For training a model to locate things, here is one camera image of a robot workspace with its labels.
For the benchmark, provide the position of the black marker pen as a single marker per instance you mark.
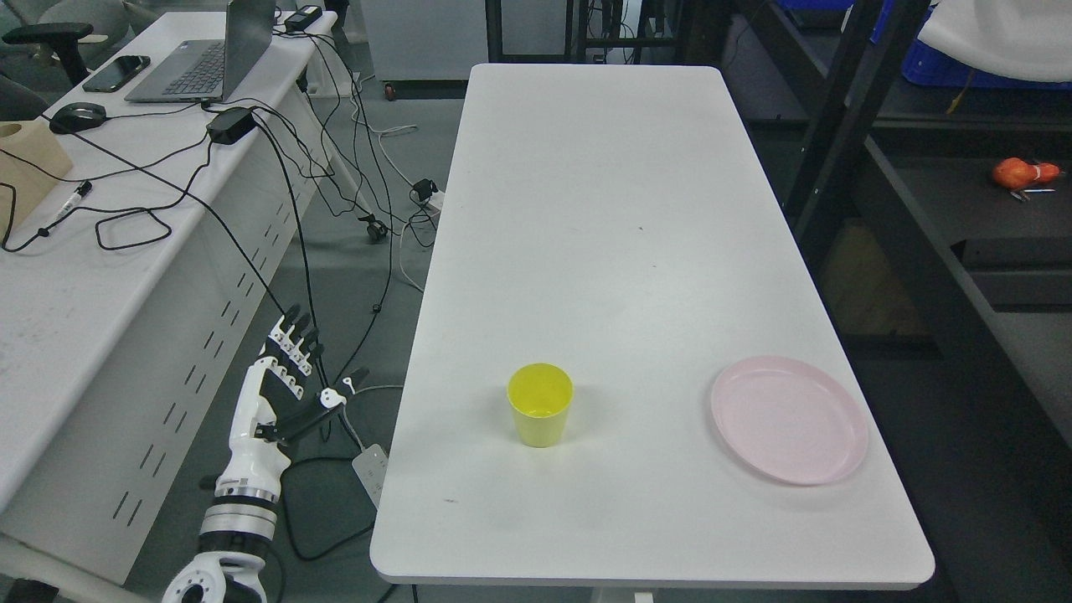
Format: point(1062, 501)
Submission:
point(73, 200)

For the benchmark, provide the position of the black computer mouse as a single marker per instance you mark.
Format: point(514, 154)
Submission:
point(77, 117)

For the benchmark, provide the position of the black power adapter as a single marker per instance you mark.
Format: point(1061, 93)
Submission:
point(231, 125)

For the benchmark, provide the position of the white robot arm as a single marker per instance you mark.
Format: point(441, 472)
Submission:
point(234, 541)

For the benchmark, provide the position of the white power strip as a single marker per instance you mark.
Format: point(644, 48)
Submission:
point(370, 466)

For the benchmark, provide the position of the white side desk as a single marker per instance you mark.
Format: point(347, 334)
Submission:
point(119, 324)

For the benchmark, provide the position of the blue plastic crate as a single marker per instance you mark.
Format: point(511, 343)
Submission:
point(995, 44)

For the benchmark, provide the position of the grey laptop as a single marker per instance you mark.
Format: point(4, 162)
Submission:
point(210, 69)

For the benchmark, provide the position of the wooden block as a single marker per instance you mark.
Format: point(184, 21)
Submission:
point(32, 161)

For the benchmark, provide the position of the dark grey metal shelf rack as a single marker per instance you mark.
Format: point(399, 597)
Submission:
point(989, 276)

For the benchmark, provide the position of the black smartphone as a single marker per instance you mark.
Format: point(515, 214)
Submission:
point(112, 77)

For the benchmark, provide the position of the orange toy on shelf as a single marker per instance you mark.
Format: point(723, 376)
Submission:
point(1014, 173)

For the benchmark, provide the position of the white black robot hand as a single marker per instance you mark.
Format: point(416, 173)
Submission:
point(272, 410)

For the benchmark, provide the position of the pink plastic plate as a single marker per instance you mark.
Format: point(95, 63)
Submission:
point(789, 420)

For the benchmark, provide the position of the black office chair armrest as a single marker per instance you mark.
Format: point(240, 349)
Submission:
point(62, 38)

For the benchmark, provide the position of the yellow plastic cup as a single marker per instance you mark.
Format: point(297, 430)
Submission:
point(540, 395)

